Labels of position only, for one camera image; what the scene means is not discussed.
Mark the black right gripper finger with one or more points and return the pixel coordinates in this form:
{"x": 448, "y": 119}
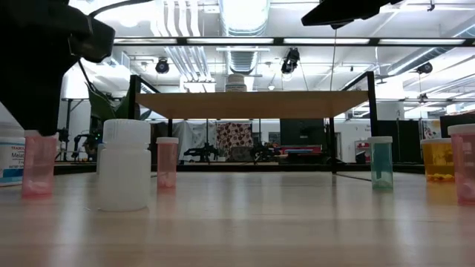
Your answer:
{"x": 345, "y": 13}

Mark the black screen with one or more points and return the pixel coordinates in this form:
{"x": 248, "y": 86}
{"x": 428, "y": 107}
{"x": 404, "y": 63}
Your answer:
{"x": 456, "y": 122}

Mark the black overhead camera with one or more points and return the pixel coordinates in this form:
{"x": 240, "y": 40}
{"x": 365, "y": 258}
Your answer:
{"x": 290, "y": 61}

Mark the pink pill bottle white cap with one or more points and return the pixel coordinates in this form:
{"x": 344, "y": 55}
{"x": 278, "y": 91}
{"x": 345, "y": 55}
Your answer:
{"x": 167, "y": 163}
{"x": 464, "y": 167}
{"x": 39, "y": 167}

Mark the silver ventilation duct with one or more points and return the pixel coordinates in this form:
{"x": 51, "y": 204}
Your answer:
{"x": 243, "y": 59}

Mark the black ceiling spotlight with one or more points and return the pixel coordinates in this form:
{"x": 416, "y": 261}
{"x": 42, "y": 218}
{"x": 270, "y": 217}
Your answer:
{"x": 424, "y": 68}
{"x": 162, "y": 66}

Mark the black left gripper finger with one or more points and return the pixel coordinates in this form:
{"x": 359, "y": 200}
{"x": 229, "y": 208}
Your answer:
{"x": 29, "y": 100}

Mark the black background robot arm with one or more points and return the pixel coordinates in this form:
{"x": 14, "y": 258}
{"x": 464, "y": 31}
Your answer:
{"x": 202, "y": 152}
{"x": 264, "y": 152}

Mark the teal pill bottle white cap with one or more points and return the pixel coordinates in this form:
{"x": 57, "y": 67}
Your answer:
{"x": 380, "y": 163}

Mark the floral curtain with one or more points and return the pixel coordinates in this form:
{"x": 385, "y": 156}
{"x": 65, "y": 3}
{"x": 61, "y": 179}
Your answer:
{"x": 431, "y": 129}

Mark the translucent white plastic bottle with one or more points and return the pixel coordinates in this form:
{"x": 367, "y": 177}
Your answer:
{"x": 124, "y": 170}

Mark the red patterned cloth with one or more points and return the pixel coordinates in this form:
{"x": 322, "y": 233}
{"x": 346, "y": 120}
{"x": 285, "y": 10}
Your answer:
{"x": 234, "y": 135}

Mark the white cloth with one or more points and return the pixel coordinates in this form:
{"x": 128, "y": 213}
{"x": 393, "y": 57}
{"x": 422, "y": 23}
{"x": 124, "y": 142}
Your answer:
{"x": 193, "y": 137}

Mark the white melatonin bottle blue label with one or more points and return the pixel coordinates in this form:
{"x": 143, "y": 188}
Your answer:
{"x": 11, "y": 159}

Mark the green leafy plant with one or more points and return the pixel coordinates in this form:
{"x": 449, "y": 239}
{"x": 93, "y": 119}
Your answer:
{"x": 105, "y": 105}

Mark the wooden shelf black metal frame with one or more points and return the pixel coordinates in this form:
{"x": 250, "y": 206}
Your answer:
{"x": 252, "y": 104}

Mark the black table edge rail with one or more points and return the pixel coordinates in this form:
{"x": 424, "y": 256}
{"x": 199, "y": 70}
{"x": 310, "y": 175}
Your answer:
{"x": 241, "y": 167}

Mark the black overhead frame bar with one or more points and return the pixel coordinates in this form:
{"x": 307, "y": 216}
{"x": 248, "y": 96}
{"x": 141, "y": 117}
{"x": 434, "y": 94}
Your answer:
{"x": 278, "y": 41}

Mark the black panel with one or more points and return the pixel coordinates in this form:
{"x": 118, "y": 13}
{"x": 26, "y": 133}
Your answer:
{"x": 302, "y": 131}

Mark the orange pill bottle white cap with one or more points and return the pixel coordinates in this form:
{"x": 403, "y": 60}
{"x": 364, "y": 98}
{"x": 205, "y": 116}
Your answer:
{"x": 438, "y": 159}

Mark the red and blue table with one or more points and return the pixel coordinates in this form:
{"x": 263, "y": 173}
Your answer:
{"x": 298, "y": 150}

